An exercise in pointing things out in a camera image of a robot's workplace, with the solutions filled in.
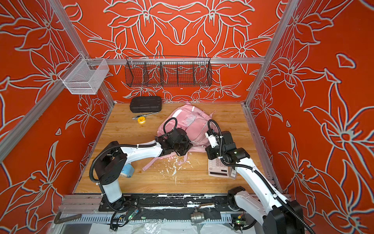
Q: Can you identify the metal pipe fitting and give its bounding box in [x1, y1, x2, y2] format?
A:
[191, 212, 205, 224]

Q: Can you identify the rusty allen key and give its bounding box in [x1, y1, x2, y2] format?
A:
[54, 212, 82, 224]

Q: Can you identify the black wire wall basket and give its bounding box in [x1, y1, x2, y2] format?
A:
[125, 56, 213, 88]

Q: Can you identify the grey metal tool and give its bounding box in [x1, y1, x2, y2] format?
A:
[132, 112, 159, 120]

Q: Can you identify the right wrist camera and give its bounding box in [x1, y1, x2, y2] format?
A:
[205, 132, 219, 148]

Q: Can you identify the pink student backpack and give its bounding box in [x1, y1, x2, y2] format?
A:
[143, 102, 215, 171]

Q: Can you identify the yellow tape roll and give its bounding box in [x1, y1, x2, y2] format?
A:
[137, 116, 146, 124]

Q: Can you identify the black plastic case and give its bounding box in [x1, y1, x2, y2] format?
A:
[130, 96, 162, 113]

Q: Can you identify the light blue pencil sharpener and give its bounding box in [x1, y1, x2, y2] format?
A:
[120, 163, 134, 178]

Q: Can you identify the pink desk calculator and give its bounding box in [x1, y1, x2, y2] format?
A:
[208, 158, 229, 178]

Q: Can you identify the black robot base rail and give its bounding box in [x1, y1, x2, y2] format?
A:
[98, 192, 255, 220]

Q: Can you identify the white wire wall basket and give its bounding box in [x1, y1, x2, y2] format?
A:
[58, 54, 109, 95]

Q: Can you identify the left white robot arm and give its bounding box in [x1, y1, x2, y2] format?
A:
[89, 118, 192, 205]

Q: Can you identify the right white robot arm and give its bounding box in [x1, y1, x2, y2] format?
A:
[206, 120, 314, 234]

